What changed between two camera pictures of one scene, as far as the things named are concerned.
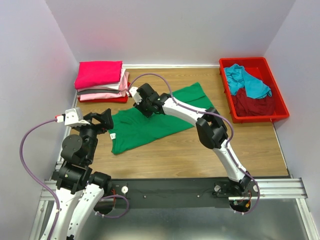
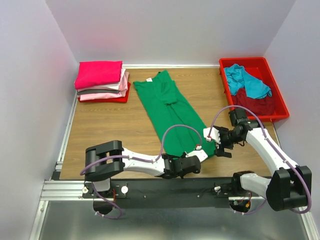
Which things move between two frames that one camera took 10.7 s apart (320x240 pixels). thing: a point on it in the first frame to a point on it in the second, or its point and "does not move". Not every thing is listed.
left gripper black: (106, 117) to (183, 157)
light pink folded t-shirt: (123, 82) does not move
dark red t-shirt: (245, 106) does not move
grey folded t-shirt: (95, 91) does not move
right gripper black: (148, 114) to (219, 150)
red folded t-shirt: (124, 99) does not move
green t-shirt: (129, 129) to (181, 128)
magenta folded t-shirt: (90, 74) does not move
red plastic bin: (253, 92) does not move
